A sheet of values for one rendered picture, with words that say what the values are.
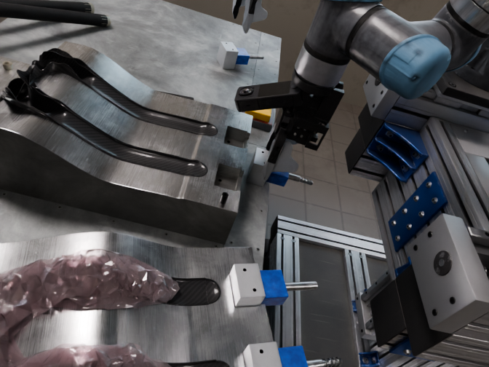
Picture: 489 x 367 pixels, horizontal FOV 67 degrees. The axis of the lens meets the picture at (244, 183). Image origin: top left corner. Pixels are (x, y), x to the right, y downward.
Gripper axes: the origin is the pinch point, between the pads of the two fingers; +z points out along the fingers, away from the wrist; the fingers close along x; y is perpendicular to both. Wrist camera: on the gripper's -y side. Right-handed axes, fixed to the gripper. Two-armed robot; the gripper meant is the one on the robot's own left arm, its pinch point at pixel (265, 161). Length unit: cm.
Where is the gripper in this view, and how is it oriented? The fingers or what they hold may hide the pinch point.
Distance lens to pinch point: 72.9
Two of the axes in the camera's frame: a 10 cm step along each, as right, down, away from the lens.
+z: -2.6, 6.7, 7.0
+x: 1.4, -6.9, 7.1
